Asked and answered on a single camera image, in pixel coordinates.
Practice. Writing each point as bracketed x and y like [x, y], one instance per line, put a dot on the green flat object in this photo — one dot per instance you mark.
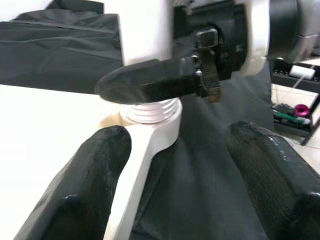
[290, 117]

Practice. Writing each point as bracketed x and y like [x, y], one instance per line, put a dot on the small white plastic tube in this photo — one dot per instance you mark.
[302, 73]

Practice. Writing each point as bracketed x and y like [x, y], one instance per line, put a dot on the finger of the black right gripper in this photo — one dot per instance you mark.
[137, 82]

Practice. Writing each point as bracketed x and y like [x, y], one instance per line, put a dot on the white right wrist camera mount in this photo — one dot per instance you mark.
[257, 37]

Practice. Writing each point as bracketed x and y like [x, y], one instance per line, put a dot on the white plastic table leg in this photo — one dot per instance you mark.
[145, 30]

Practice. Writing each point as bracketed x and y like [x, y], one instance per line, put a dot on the black table cloth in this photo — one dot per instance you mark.
[200, 175]

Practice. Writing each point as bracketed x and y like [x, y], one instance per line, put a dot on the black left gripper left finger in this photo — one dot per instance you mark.
[75, 190]

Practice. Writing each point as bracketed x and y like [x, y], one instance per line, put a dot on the magenta round spool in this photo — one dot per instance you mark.
[301, 110]

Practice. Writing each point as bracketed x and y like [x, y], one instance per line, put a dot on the white plastic table top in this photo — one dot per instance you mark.
[50, 125]

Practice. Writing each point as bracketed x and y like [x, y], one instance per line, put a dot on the black metal furniture frame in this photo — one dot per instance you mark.
[310, 86]

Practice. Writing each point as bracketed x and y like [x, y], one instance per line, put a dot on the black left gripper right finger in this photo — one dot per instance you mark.
[280, 185]

